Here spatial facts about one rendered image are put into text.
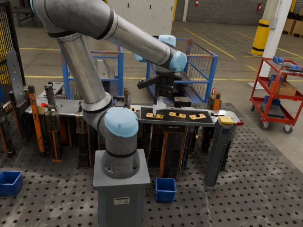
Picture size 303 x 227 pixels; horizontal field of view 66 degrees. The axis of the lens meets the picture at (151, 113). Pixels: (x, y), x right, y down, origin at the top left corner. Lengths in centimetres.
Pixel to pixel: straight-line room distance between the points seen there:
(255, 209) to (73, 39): 124
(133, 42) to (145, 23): 861
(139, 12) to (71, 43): 852
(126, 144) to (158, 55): 32
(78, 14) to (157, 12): 875
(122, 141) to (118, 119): 8
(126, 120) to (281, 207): 108
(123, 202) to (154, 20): 869
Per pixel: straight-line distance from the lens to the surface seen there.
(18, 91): 172
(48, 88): 141
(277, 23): 529
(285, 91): 365
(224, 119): 126
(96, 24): 64
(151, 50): 77
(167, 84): 108
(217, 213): 140
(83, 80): 82
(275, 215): 153
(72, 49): 78
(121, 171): 88
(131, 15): 923
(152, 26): 939
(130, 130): 80
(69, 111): 156
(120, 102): 131
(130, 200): 96
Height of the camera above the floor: 173
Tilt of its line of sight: 28 degrees down
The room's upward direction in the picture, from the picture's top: 5 degrees clockwise
